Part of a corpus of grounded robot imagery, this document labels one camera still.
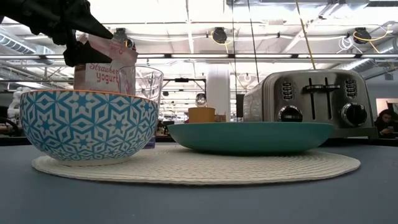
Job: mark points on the silver four-slot toaster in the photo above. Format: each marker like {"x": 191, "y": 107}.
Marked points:
{"x": 311, "y": 102}

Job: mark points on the metal spoon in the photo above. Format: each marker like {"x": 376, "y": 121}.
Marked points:
{"x": 201, "y": 99}

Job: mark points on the pink strawberry yogurt cereal box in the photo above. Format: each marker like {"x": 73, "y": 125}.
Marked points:
{"x": 99, "y": 77}

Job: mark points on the white machine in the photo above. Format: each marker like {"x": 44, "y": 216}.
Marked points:
{"x": 14, "y": 105}

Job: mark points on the orange plastic cup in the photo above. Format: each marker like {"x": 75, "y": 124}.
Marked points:
{"x": 202, "y": 115}

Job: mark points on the person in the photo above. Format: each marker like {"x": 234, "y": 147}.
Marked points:
{"x": 385, "y": 123}

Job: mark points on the round white woven placemat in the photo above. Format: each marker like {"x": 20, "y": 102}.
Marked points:
{"x": 199, "y": 169}

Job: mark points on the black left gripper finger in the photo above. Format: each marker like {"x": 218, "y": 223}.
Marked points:
{"x": 91, "y": 23}
{"x": 84, "y": 56}

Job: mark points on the blue white patterned bowl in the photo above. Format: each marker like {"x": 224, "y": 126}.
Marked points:
{"x": 87, "y": 124}

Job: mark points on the clear drinking glass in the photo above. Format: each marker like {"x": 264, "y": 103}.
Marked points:
{"x": 146, "y": 82}

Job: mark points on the white round pillar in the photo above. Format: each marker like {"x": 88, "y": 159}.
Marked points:
{"x": 218, "y": 93}

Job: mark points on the green round plate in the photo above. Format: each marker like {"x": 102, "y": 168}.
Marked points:
{"x": 252, "y": 137}

